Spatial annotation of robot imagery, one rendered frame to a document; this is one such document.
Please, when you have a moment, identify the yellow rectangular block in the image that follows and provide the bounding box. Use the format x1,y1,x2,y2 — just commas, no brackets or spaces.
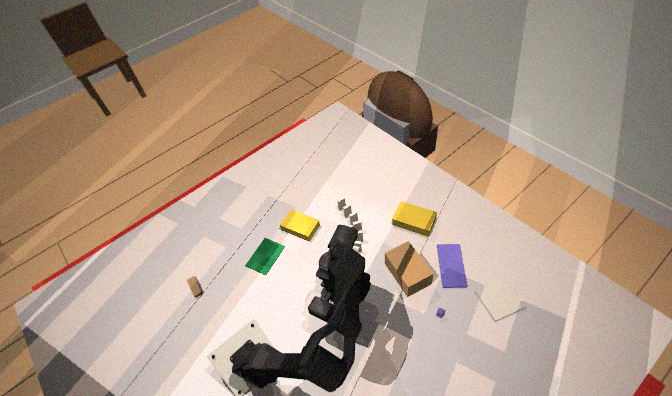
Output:
280,210,320,242
392,201,437,237

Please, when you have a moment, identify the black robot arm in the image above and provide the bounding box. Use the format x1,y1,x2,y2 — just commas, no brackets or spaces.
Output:
230,224,371,392

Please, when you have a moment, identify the purple flat rectangular block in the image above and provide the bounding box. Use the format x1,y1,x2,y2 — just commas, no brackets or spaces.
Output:
437,244,467,288

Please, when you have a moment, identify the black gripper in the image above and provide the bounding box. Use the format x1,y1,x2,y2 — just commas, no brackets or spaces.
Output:
308,278,335,322

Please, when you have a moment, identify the green flat rectangular block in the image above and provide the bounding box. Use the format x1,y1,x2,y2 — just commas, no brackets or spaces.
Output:
245,238,285,275

